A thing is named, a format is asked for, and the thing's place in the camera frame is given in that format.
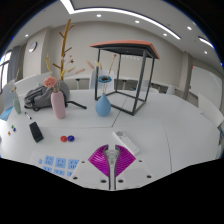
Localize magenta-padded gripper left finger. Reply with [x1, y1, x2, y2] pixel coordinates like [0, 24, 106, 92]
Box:
[69, 143, 110, 190]

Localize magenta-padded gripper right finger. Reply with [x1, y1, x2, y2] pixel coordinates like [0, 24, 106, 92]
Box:
[115, 143, 156, 190]

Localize white remote control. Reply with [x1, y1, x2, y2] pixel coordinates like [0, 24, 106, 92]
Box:
[112, 129, 141, 156]

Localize blue vase with flowers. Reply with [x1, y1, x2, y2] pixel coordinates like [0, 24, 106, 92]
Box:
[87, 53, 118, 118]

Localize black rectangular case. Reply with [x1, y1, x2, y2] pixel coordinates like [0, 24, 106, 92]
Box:
[28, 121, 45, 144]

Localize pink vase with flowers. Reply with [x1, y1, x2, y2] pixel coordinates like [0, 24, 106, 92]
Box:
[43, 53, 87, 120]

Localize grey backpack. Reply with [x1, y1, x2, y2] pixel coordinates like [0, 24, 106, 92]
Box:
[23, 79, 88, 112]

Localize green vase with dried flowers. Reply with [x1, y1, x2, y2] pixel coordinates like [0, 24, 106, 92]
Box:
[8, 66, 22, 115]

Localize black-framed stand with orange top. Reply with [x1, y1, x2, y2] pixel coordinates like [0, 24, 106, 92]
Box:
[88, 39, 160, 117]

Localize wooden coat tree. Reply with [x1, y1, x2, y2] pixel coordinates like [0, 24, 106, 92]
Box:
[51, 18, 75, 82]

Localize grey curtain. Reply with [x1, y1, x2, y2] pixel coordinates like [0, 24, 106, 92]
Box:
[8, 45, 22, 83]

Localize window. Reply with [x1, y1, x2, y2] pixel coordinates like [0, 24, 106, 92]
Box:
[0, 49, 13, 94]

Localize round ceiling spotlights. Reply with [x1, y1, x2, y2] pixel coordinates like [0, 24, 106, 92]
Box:
[23, 13, 209, 54]

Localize long ceiling light strip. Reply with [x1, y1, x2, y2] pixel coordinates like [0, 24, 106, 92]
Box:
[59, 0, 182, 40]

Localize white wall board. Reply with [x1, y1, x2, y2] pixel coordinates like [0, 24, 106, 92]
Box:
[189, 65, 224, 101]

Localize round wall clock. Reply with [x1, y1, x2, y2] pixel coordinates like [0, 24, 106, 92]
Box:
[28, 41, 38, 53]

